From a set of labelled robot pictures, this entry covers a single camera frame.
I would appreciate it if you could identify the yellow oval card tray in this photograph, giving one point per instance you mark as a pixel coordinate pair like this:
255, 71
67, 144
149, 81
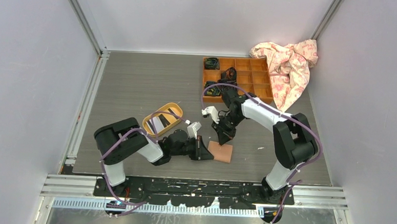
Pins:
172, 109

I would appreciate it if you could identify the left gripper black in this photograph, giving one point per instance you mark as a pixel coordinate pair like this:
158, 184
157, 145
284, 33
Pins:
200, 150

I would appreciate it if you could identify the pink floral crumpled cloth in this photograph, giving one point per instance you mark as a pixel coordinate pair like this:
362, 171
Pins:
288, 67

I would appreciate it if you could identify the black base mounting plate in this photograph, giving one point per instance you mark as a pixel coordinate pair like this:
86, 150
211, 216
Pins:
191, 192

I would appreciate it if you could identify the rolled dark tie middle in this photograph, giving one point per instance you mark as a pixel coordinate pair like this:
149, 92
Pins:
229, 74

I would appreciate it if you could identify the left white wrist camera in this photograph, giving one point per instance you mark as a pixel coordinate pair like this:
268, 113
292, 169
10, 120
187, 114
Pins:
193, 128

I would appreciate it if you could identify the rolled dark tie bottom-left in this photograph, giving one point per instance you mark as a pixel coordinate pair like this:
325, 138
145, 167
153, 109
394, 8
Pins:
210, 89

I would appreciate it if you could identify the aluminium frame rail front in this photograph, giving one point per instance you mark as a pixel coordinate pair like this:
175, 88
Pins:
76, 192

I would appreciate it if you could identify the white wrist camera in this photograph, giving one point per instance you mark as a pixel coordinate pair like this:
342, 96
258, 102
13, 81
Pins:
211, 112
193, 128

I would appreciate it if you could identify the rolled dark tie top-left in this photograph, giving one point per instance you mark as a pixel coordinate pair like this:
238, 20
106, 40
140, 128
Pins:
211, 63

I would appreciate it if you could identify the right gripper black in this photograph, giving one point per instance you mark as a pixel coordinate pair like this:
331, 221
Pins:
224, 135

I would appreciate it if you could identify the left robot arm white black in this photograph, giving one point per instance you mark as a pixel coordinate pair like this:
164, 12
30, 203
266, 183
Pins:
120, 140

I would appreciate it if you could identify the wooden compartment organizer box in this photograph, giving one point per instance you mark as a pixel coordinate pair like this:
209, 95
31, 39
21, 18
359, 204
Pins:
252, 75

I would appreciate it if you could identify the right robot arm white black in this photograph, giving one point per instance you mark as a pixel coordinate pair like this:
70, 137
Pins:
294, 145

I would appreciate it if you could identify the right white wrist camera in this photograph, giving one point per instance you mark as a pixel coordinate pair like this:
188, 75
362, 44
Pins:
211, 112

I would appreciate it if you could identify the brown leather card holder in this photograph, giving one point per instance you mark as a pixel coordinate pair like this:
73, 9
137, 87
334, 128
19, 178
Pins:
222, 153

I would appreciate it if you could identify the rolled dark tie bottom-middle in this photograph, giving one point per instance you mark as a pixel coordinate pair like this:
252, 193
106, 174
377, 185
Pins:
226, 84

